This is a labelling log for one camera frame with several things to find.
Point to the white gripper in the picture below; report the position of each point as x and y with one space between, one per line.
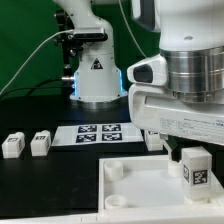
155 109

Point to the white square tabletop part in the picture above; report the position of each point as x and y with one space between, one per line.
141 182

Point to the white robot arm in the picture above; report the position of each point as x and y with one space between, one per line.
178 92

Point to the white L-shaped corner fence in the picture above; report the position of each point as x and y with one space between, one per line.
211 213

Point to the white sheet with markers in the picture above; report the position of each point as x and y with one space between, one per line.
97 134

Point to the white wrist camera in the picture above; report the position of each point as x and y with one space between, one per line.
150 71

